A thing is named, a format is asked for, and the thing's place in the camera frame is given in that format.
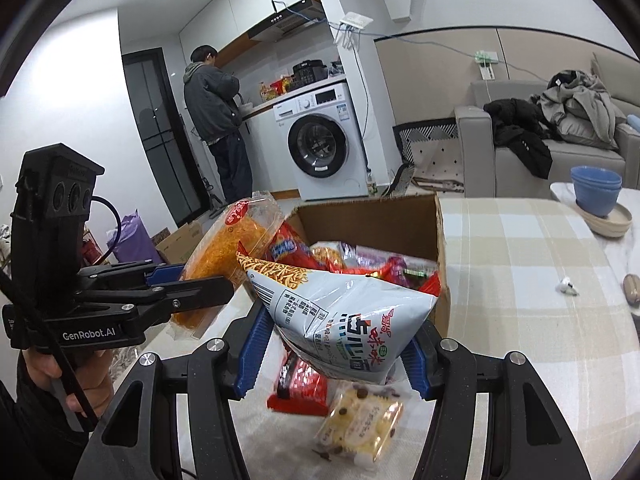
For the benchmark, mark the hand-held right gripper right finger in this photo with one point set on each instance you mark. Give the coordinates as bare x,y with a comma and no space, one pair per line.
419,367

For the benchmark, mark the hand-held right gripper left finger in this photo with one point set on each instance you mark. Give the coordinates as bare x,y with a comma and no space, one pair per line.
250,360

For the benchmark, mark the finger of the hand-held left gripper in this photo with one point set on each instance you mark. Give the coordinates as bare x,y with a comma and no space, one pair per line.
162,274
195,295

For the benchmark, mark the clear-wrapped orange bread cake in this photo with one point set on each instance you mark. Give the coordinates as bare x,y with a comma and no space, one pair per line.
235,240

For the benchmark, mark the white noodle snack packet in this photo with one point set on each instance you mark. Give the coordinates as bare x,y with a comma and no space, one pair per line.
340,310

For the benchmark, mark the red chip packet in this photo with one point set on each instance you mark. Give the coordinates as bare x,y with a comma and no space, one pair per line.
287,250

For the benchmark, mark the brown cardboard box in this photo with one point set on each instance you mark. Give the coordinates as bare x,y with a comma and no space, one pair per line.
380,225

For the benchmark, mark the person's left forearm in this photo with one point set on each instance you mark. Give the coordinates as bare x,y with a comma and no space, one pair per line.
30,435

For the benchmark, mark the person's left hand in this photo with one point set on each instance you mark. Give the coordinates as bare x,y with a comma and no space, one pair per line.
92,380

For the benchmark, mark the small cardboard box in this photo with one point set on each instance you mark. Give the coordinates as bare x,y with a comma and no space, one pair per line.
180,242

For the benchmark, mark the purple bag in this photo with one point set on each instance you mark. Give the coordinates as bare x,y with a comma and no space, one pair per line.
135,245

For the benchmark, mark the red chocolate cake packet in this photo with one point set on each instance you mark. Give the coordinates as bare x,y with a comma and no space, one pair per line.
302,387

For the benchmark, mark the yellow cake packet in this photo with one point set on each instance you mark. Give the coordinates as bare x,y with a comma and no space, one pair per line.
360,420

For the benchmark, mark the red snack packet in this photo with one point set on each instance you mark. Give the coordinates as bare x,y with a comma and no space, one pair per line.
405,272

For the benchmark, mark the checked tablecloth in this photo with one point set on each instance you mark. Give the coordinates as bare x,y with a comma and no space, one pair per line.
500,285

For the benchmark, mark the purple snack packet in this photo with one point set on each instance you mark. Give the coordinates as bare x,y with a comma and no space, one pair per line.
367,255

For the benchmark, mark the red crispy noodle packet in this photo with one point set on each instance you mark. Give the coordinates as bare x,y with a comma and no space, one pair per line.
327,256

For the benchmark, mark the black refrigerator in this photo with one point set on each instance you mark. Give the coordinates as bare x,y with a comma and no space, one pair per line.
160,135

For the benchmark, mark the small white object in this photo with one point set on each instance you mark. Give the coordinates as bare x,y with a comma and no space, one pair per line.
567,285

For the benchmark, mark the plastic bottle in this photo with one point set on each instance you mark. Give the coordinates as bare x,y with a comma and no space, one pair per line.
371,183

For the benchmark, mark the white washing machine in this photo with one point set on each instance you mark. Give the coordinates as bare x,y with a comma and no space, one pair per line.
350,170

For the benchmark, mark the pile of snack packets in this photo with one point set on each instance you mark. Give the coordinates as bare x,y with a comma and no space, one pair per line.
277,89

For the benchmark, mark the grey sofa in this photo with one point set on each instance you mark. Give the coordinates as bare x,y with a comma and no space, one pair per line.
475,150

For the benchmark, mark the brown oval object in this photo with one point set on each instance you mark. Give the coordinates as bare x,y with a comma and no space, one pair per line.
632,289

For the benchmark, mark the chair with patterned cushion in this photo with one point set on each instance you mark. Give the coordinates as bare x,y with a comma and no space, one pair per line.
430,132

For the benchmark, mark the beige plate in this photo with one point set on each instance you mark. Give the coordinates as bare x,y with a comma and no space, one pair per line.
612,223

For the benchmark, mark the black kitchen appliance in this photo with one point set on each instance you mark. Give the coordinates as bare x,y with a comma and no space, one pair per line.
309,72

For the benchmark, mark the stack of blue bowls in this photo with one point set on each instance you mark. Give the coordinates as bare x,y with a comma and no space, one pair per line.
595,190

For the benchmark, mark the black jacket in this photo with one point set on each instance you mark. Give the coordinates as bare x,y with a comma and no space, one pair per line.
520,135

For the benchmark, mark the range hood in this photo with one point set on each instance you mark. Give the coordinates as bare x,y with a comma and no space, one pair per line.
285,22

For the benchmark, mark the grey clothes pile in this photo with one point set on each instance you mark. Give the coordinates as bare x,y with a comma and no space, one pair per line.
585,105

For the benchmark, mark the white power strip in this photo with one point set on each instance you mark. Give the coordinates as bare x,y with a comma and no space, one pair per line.
485,62

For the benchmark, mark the light blue pillow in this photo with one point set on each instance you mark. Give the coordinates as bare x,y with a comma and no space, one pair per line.
634,125

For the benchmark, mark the white wall cabinets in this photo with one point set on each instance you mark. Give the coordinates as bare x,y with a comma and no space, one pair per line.
240,5

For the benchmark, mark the white wall box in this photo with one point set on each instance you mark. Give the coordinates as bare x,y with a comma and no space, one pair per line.
356,22

